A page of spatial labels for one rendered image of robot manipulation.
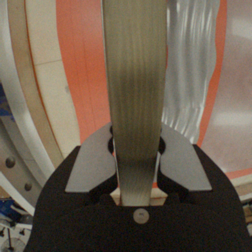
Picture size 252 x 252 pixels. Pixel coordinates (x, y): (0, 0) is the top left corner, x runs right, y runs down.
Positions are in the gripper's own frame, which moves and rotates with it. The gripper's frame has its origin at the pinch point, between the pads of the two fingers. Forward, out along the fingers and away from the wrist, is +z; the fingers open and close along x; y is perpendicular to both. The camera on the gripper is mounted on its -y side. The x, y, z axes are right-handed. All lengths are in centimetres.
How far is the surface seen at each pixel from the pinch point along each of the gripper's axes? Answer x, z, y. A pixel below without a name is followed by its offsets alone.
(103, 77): -4.0, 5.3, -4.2
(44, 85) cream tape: -13.4, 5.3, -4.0
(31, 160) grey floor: -166, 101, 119
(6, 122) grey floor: -180, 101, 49
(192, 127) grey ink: 9.3, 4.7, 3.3
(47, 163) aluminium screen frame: -15.5, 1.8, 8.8
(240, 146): 23.1, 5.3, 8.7
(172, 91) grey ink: 5.3, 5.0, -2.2
